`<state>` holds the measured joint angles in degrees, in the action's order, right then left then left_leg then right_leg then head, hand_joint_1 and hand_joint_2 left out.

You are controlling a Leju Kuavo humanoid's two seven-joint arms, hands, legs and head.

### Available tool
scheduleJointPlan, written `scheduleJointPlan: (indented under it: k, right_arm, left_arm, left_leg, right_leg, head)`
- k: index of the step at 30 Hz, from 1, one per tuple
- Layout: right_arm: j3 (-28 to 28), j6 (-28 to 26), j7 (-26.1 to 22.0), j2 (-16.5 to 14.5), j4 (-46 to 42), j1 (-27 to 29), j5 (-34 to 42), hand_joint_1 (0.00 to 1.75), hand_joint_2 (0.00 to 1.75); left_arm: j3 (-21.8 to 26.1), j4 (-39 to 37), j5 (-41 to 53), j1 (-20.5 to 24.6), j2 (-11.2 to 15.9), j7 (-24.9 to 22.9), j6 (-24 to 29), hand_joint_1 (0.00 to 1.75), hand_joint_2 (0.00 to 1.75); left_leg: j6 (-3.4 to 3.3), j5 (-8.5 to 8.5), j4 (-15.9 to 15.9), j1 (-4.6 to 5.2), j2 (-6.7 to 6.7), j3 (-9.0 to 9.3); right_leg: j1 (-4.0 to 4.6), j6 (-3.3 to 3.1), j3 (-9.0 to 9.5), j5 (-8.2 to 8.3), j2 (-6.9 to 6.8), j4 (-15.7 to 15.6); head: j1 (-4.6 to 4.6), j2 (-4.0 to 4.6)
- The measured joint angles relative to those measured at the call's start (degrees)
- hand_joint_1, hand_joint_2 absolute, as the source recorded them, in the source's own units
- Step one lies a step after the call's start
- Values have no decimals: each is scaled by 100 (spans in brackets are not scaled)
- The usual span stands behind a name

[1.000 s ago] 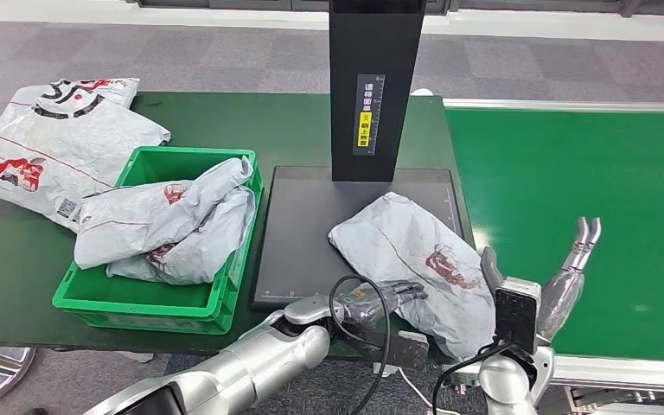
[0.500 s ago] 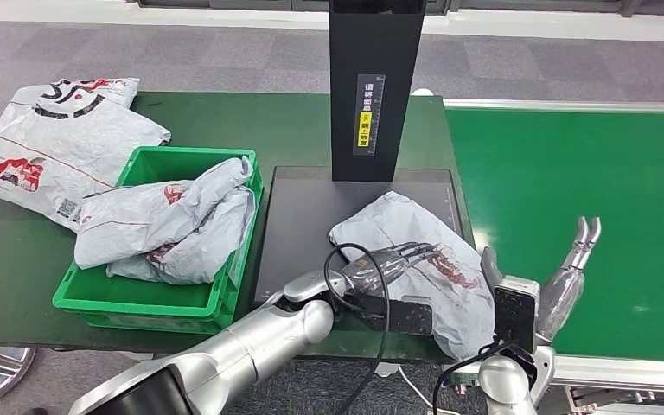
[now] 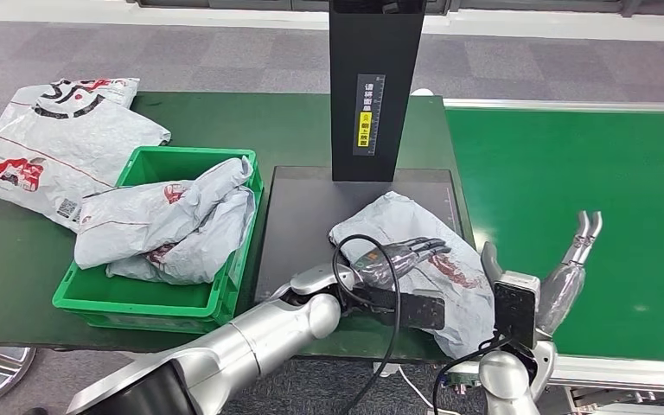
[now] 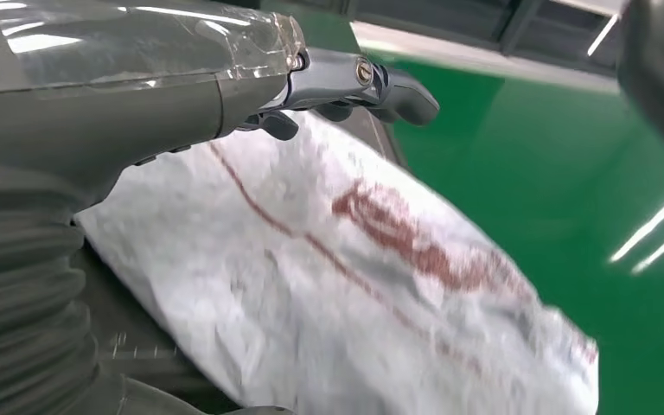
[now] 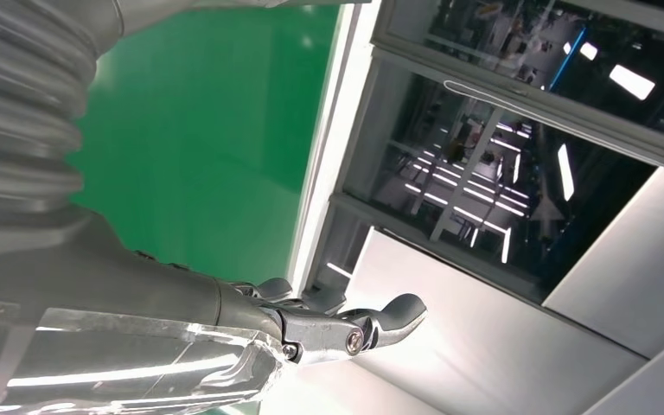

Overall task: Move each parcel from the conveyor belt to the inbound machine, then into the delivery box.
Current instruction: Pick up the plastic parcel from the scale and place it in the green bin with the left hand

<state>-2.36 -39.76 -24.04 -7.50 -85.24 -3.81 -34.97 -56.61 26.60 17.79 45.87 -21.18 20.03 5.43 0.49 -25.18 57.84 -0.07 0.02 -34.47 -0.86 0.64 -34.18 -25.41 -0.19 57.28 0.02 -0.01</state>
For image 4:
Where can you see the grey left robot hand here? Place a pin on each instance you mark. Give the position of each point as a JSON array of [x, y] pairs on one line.
[[108, 86]]

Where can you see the wrinkled grey parcel bag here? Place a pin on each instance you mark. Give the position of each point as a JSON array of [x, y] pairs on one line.
[[338, 275]]

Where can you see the black inbound scanner machine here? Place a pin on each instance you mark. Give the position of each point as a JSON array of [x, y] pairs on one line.
[[126, 343]]

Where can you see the green conveyor belt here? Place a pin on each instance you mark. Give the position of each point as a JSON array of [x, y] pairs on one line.
[[567, 200]]

